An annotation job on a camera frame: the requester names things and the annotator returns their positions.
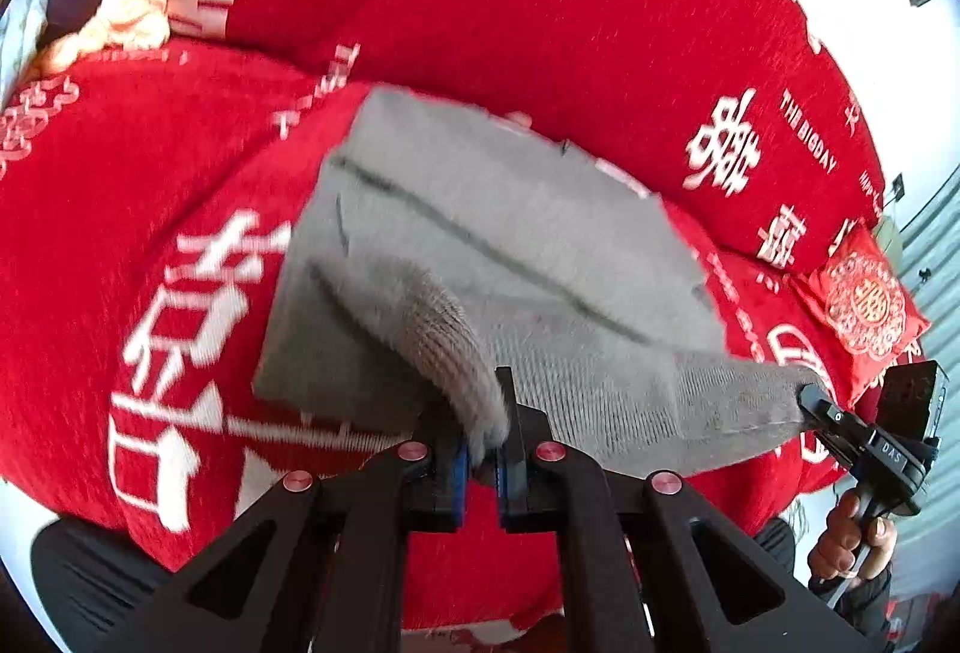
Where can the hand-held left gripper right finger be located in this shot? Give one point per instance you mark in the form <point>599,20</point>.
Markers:
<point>505,477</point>

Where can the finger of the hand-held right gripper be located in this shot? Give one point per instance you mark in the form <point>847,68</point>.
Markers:
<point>832,421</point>

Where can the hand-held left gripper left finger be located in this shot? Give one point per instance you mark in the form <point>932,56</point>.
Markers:
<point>459,469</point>

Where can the grey knit sweater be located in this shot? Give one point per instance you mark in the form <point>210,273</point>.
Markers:
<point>510,233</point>

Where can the person's right forearm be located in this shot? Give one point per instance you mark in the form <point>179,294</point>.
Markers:
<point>859,612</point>

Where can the person's right hand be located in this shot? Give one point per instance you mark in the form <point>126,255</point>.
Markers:
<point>844,548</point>

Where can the red embroidered cushion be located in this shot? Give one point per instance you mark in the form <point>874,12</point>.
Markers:
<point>862,297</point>

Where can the black mesh chair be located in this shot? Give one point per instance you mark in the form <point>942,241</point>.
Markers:
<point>90,585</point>

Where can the red printed sofa cover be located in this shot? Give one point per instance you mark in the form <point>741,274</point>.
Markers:
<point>487,1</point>

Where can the dark purple cloth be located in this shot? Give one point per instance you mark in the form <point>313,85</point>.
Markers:
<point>73,1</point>

